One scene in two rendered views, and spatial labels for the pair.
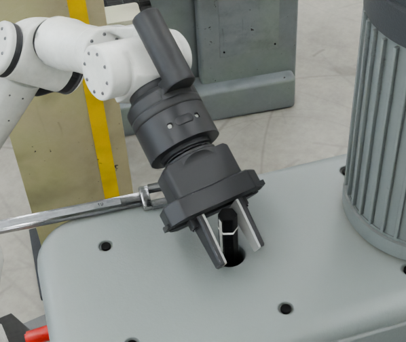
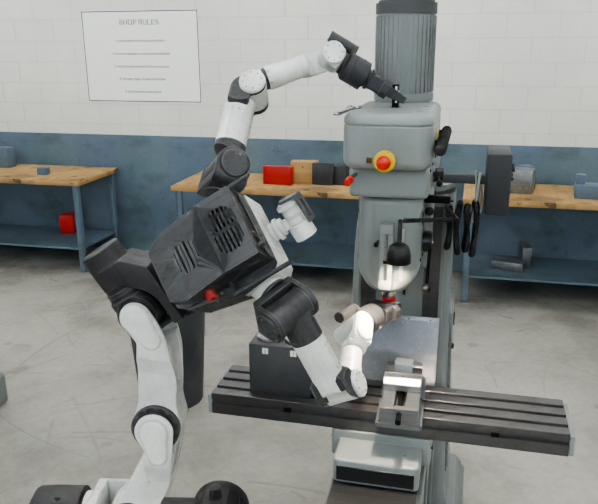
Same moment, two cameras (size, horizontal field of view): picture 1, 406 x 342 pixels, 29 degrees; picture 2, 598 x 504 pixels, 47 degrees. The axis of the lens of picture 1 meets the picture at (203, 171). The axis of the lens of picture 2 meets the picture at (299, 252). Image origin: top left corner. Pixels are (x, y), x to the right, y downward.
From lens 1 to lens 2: 2.10 m
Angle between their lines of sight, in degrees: 59
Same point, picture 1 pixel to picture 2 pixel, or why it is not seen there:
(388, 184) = (417, 68)
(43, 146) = not seen: outside the picture
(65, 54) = (292, 67)
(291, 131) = (26, 411)
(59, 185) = not seen: outside the picture
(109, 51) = (336, 41)
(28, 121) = not seen: outside the picture
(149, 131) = (361, 65)
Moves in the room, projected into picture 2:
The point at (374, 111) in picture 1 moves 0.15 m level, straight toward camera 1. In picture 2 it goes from (408, 43) to (449, 43)
